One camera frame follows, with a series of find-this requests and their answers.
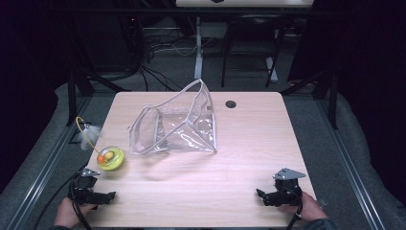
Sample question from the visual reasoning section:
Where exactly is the black chair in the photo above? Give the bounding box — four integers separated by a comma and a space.
220, 12, 286, 89

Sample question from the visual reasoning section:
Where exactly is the yellow feather cat toy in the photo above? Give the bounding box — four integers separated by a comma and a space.
75, 116, 125, 172

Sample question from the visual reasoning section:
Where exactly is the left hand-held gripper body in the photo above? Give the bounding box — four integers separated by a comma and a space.
67, 167, 103, 206

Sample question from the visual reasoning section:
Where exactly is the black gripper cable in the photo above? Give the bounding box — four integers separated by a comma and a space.
281, 184, 305, 230
32, 164, 94, 230

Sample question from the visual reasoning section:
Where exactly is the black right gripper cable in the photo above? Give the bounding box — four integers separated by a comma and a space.
281, 184, 305, 230

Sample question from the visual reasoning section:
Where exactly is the white desk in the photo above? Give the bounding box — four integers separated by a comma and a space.
175, 0, 315, 83

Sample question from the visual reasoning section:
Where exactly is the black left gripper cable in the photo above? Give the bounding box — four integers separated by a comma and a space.
32, 164, 94, 230

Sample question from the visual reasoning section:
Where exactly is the black metal stand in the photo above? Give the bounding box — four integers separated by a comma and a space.
65, 30, 132, 127
280, 68, 340, 130

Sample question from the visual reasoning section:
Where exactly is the person's left hand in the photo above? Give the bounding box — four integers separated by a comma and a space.
53, 196, 97, 230

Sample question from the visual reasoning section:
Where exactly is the bundle of floor cables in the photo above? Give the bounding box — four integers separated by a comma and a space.
121, 15, 199, 93

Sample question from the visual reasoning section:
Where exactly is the clear plastic bag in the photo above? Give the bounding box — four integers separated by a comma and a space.
127, 78, 218, 156

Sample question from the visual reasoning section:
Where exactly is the person's right hand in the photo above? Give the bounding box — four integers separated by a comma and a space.
277, 191, 328, 223

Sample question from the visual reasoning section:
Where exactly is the aluminium rail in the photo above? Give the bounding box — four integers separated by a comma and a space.
314, 97, 388, 230
6, 95, 94, 230

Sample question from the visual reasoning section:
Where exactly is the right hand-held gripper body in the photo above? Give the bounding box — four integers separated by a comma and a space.
267, 167, 306, 207

